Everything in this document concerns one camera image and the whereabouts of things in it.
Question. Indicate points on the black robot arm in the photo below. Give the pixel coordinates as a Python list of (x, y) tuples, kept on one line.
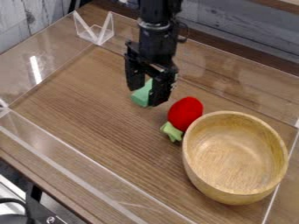
[(158, 12)]

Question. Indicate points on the red plush strawberry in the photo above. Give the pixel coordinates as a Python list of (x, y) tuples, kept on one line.
[(182, 114)]

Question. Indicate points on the black metal table frame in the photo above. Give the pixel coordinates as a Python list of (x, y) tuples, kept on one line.
[(41, 214)]

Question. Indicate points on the brown wooden bowl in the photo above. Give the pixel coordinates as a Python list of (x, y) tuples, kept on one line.
[(234, 156)]

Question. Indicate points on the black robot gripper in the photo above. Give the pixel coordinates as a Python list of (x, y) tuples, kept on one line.
[(150, 56)]

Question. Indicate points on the clear acrylic corner bracket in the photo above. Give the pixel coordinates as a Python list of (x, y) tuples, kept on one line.
[(97, 34)]

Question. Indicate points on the clear acrylic tray wall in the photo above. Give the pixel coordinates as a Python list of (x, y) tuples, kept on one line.
[(91, 147)]

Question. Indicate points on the green rectangular block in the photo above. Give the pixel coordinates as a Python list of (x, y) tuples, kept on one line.
[(141, 95)]

